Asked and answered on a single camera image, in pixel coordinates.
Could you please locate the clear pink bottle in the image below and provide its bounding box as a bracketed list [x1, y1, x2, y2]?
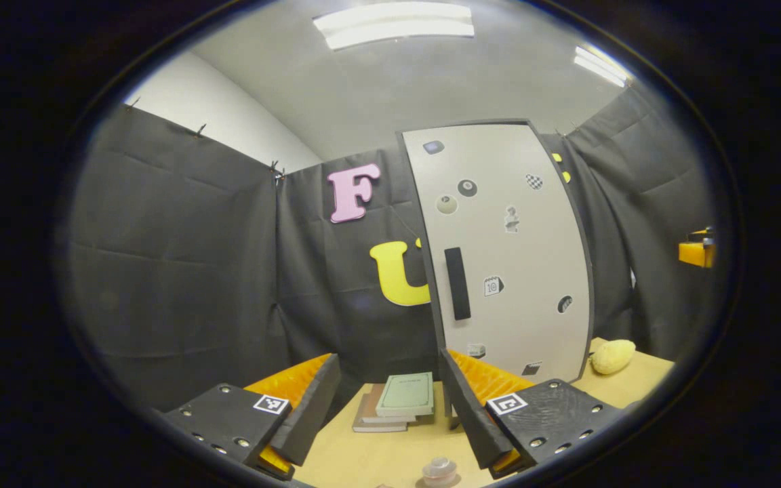
[422, 456, 458, 485]

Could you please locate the green notebook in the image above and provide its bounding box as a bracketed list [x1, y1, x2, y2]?
[375, 371, 434, 418]

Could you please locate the dark grey cabinet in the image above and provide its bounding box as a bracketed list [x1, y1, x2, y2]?
[396, 120, 596, 418]

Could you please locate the small ceiling light panel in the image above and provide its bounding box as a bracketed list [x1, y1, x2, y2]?
[574, 45, 628, 87]

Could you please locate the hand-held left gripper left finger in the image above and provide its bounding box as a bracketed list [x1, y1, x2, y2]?
[162, 352, 342, 481]

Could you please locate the large ceiling light panel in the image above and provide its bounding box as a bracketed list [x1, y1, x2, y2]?
[313, 1, 476, 52]

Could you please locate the brown book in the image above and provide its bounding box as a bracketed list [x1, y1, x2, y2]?
[363, 384, 418, 424]
[353, 393, 408, 433]

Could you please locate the light grey cabinet door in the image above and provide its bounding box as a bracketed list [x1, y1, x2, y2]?
[403, 123, 591, 384]

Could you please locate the black door handle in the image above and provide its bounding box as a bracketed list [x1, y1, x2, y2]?
[445, 247, 471, 321]

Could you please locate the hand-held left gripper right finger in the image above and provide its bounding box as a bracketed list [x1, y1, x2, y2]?
[439, 348, 626, 481]

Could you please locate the black backdrop cloth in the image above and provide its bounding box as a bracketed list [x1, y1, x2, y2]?
[65, 85, 717, 414]

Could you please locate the yellow bun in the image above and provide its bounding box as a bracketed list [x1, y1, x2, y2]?
[590, 339, 637, 375]

